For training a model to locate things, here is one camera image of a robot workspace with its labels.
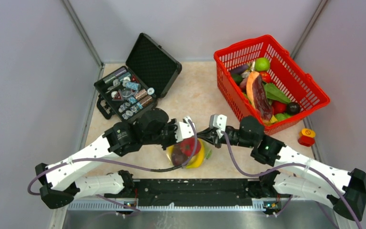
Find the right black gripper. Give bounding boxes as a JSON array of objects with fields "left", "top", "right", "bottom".
[{"left": 196, "top": 126, "right": 255, "bottom": 148}]

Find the red apple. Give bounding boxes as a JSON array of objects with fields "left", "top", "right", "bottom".
[
  {"left": 260, "top": 71, "right": 273, "bottom": 83},
  {"left": 179, "top": 137, "right": 200, "bottom": 157}
]

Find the dark red fruit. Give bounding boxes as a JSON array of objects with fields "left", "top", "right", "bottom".
[{"left": 171, "top": 145, "right": 188, "bottom": 166}]

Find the clear zip top bag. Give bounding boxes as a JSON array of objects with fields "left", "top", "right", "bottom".
[{"left": 166, "top": 137, "right": 212, "bottom": 168}]

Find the yellow banana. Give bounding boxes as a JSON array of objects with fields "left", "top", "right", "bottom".
[{"left": 185, "top": 140, "right": 206, "bottom": 168}]

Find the red plastic basket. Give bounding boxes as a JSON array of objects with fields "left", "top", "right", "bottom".
[{"left": 213, "top": 34, "right": 330, "bottom": 135}]

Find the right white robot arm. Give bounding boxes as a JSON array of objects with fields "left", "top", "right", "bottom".
[{"left": 209, "top": 114, "right": 366, "bottom": 222}]

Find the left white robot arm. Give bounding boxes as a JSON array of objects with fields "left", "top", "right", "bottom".
[{"left": 35, "top": 108, "right": 194, "bottom": 209}]

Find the dark purple eggplant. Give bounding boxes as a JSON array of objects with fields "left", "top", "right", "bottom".
[{"left": 252, "top": 75, "right": 273, "bottom": 122}]

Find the white loose poker chip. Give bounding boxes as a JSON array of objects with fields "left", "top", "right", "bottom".
[{"left": 147, "top": 88, "right": 155, "bottom": 95}]

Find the green leaf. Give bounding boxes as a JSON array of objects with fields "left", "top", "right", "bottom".
[{"left": 264, "top": 83, "right": 291, "bottom": 104}]

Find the dark green avocado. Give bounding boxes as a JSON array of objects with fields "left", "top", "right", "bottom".
[{"left": 231, "top": 73, "right": 243, "bottom": 85}]

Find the dark plum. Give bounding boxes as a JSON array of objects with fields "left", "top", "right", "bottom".
[{"left": 285, "top": 102, "right": 301, "bottom": 115}]

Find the black open case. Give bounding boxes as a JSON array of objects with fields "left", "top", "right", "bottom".
[{"left": 94, "top": 32, "right": 182, "bottom": 123}]

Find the red yellow emergency button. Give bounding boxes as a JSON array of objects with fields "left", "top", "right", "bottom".
[{"left": 298, "top": 128, "right": 316, "bottom": 147}]

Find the green apple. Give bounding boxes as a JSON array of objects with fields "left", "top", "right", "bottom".
[{"left": 254, "top": 57, "right": 271, "bottom": 72}]

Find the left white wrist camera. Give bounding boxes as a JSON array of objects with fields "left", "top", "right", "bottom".
[{"left": 175, "top": 116, "right": 195, "bottom": 143}]

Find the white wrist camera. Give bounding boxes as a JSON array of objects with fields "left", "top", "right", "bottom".
[
  {"left": 209, "top": 114, "right": 227, "bottom": 138},
  {"left": 175, "top": 116, "right": 195, "bottom": 143}
]

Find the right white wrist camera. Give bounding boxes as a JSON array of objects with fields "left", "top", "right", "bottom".
[{"left": 209, "top": 114, "right": 227, "bottom": 138}]

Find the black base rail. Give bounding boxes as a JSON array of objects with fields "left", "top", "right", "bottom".
[{"left": 104, "top": 178, "right": 293, "bottom": 208}]

